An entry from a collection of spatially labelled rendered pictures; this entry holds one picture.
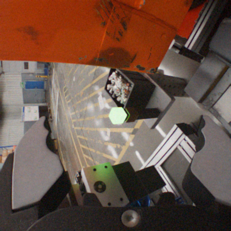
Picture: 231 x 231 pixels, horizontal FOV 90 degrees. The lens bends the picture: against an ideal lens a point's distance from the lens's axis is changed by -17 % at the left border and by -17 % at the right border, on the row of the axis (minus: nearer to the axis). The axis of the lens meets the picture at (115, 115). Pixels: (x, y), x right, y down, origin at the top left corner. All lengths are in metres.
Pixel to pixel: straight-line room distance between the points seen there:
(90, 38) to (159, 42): 0.20
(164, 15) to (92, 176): 0.47
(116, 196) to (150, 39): 0.42
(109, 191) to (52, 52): 0.37
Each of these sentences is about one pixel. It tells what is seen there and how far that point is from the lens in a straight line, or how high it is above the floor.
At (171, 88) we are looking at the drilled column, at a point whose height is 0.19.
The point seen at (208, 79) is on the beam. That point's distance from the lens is 0.81.
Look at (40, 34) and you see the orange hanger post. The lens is 0.32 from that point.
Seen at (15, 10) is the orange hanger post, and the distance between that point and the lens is 0.31.
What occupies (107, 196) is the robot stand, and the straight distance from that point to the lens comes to 0.39.
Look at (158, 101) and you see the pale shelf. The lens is 0.57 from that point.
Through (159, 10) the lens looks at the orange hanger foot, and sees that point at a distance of 0.40.
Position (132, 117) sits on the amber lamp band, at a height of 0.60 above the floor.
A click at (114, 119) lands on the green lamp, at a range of 0.43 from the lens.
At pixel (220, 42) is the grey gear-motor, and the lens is 0.52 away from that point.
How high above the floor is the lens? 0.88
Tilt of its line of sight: 31 degrees down
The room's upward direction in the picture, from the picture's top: 94 degrees counter-clockwise
